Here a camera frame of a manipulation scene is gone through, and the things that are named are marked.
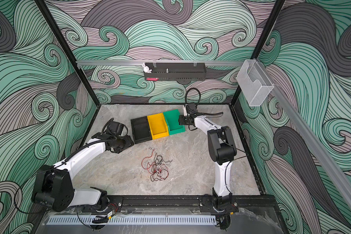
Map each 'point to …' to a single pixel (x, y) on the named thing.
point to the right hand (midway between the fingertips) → (182, 119)
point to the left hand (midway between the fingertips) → (131, 143)
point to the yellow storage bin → (158, 126)
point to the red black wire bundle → (159, 170)
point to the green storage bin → (172, 118)
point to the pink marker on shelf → (152, 79)
